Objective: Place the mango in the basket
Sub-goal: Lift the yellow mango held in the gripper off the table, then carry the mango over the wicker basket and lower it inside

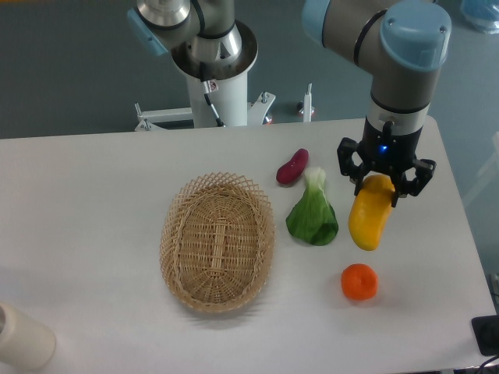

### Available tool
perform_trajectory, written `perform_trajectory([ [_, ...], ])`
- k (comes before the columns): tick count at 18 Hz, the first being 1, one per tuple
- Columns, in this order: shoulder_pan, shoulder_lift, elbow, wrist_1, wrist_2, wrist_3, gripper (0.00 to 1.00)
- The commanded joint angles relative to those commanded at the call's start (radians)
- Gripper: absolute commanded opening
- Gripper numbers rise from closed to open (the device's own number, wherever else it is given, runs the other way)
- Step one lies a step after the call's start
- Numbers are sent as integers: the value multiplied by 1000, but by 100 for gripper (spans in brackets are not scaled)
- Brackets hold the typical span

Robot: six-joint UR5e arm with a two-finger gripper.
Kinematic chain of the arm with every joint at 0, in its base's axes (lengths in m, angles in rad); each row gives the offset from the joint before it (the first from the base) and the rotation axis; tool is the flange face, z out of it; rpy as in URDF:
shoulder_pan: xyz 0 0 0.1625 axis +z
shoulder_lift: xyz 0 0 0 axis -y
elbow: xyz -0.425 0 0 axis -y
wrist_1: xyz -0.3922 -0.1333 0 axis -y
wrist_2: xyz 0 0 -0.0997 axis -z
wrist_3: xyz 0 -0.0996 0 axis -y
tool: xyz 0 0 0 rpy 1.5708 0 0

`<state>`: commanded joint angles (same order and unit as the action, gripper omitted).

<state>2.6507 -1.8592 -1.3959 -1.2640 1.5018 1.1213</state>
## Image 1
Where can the yellow mango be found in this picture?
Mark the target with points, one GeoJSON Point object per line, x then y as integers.
{"type": "Point", "coordinates": [370, 211]}

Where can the black device at edge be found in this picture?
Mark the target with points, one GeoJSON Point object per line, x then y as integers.
{"type": "Point", "coordinates": [485, 329]}

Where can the purple sweet potato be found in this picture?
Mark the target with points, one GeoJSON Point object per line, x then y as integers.
{"type": "Point", "coordinates": [289, 172]}

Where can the green bok choy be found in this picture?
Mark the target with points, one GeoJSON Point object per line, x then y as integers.
{"type": "Point", "coordinates": [312, 220]}

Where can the cream cylindrical container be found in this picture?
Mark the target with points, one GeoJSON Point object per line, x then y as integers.
{"type": "Point", "coordinates": [26, 343]}

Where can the woven wicker basket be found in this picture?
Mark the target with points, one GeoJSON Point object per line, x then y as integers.
{"type": "Point", "coordinates": [217, 242]}

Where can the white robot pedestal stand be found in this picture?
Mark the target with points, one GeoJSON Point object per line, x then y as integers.
{"type": "Point", "coordinates": [216, 72]}

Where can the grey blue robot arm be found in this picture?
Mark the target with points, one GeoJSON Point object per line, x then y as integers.
{"type": "Point", "coordinates": [401, 44]}

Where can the blue bag in corner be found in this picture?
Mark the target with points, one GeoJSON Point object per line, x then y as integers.
{"type": "Point", "coordinates": [481, 14]}

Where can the orange tangerine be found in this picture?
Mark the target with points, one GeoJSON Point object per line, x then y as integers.
{"type": "Point", "coordinates": [359, 282]}

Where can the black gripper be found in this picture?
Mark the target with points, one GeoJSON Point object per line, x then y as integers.
{"type": "Point", "coordinates": [377, 153]}

